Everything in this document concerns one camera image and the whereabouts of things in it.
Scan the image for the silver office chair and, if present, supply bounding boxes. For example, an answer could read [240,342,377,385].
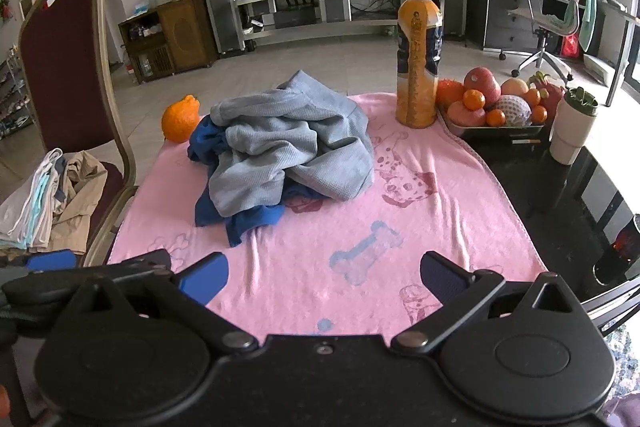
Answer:
[507,0,596,80]

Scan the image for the light blue garment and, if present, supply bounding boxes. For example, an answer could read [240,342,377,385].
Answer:
[22,167,53,248]

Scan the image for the maroon chair gold frame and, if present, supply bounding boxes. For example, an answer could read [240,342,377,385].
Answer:
[17,0,138,268]

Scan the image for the dark desk cabinet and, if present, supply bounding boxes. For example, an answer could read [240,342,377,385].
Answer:
[469,0,556,52]

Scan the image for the metal fruit tray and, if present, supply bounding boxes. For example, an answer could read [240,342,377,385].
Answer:
[437,104,551,140]

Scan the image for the red apple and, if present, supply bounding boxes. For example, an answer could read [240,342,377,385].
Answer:
[464,67,502,105]

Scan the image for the shoe rack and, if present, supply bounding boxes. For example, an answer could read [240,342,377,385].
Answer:
[0,47,36,140]

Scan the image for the pale pink apple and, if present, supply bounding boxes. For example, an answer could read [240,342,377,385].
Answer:
[500,78,529,98]

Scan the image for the large orange citrus fruit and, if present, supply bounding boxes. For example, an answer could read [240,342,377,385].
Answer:
[161,95,202,144]

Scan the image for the small silver speaker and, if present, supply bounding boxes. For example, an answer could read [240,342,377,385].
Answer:
[318,0,352,22]

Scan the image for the black router box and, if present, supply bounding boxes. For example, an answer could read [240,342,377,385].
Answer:
[274,0,317,28]

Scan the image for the slate blue garment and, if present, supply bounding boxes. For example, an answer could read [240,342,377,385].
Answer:
[52,156,71,202]

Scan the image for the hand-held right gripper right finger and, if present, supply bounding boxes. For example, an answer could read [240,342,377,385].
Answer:
[390,251,583,355]

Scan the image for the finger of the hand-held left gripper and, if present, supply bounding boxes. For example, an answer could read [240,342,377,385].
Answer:
[107,249,172,273]
[25,249,77,273]

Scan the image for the green towel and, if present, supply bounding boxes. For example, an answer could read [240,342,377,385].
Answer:
[575,0,598,55]

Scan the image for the white garment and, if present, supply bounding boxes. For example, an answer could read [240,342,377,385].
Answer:
[0,148,66,250]

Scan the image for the orange juice bottle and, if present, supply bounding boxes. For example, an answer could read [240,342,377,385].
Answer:
[395,0,444,128]

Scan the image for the net-wrapped fruit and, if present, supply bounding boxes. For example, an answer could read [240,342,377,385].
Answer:
[495,95,532,128]

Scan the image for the dark glass cup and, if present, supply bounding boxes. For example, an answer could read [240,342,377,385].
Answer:
[592,214,640,285]

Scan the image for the pink peach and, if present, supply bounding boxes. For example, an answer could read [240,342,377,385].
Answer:
[446,101,488,128]

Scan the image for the pink printed blanket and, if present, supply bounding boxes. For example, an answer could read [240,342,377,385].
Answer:
[107,93,548,348]

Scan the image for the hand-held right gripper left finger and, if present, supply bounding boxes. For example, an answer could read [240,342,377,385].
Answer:
[65,252,260,353]

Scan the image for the grey knit garment blue lining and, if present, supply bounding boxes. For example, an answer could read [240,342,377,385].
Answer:
[187,69,376,248]

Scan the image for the wooden cabinet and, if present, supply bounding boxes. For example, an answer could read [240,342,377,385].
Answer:
[118,0,218,84]

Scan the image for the dragon fruit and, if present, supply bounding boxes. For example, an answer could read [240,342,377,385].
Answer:
[530,72,566,120]

